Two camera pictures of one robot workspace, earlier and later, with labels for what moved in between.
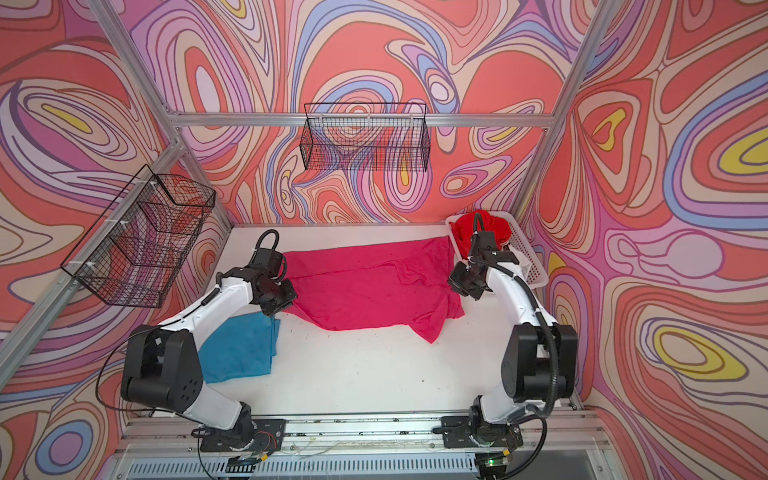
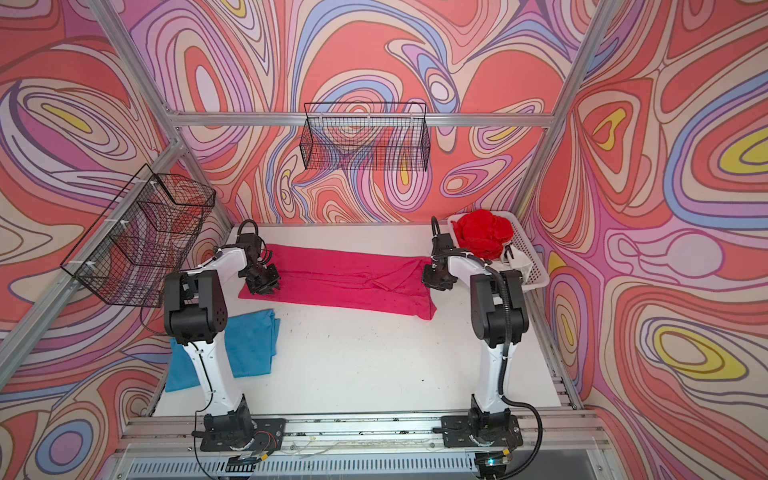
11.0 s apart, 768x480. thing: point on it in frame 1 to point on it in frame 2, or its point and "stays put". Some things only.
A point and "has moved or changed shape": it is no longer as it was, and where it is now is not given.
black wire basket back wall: x=365 y=137 stays put
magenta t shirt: x=400 y=284 has moved or changed shape
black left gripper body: x=281 y=295 to x=262 y=279
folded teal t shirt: x=243 y=346 stays put
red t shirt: x=463 y=228 stays put
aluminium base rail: x=558 y=446 stays put
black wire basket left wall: x=134 y=247 stays put
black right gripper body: x=467 y=280 to x=434 y=277
